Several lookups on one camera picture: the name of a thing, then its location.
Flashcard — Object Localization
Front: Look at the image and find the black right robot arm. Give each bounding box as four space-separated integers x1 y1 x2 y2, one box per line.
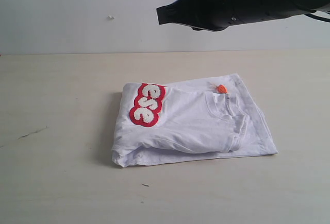
156 0 329 31

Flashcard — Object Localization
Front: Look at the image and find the small white wall hook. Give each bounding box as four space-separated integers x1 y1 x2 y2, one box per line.
107 15 114 21

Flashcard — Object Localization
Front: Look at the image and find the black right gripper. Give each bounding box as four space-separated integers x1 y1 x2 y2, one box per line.
156 0 247 31

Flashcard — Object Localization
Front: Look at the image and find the white t-shirt red lettering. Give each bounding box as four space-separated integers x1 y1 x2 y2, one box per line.
112 74 277 167

